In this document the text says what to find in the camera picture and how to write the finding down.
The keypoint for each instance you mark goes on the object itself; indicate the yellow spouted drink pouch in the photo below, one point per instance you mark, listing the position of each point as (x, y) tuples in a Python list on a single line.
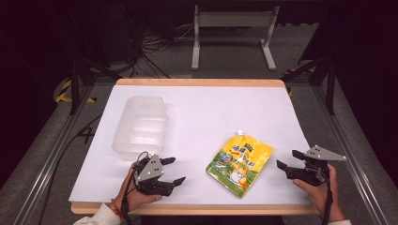
[(241, 162)]

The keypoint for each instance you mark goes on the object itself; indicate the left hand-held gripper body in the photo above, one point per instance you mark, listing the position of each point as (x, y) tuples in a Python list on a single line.
[(151, 170)]

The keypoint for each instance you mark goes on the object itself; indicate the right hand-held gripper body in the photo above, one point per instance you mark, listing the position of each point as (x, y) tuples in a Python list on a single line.
[(319, 153)]

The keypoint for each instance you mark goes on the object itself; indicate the white table sheet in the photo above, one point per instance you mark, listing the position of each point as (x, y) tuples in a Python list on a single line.
[(200, 118)]

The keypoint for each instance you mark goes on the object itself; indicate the person's left hand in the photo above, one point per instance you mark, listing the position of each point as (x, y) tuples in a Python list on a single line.
[(134, 200)]

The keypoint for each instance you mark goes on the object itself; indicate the clear plastic container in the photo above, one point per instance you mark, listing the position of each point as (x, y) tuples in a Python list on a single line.
[(140, 131)]

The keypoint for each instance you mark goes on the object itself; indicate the black tripod stand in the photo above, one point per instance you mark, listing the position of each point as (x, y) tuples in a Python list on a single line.
[(330, 84), (75, 81)]

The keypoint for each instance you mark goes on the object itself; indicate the yellow black hazard tape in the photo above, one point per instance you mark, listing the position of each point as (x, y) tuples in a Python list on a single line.
[(290, 90), (64, 93)]

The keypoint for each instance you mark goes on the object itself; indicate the person's right hand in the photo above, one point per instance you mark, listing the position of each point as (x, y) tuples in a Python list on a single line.
[(320, 197)]

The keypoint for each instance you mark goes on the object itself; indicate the aluminium rail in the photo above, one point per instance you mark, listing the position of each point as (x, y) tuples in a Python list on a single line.
[(353, 162), (47, 168)]

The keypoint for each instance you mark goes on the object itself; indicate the white metal table frame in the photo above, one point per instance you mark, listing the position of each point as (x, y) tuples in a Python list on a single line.
[(234, 19)]

